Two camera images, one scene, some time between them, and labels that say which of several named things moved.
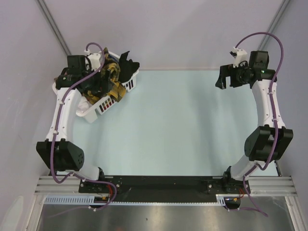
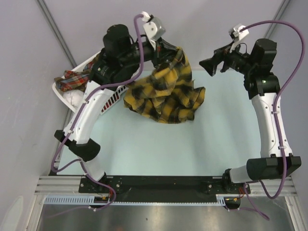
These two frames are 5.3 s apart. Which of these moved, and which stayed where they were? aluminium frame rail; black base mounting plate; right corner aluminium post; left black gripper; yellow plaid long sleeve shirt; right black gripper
Moved: yellow plaid long sleeve shirt; left black gripper; right black gripper
Stayed: right corner aluminium post; aluminium frame rail; black base mounting plate
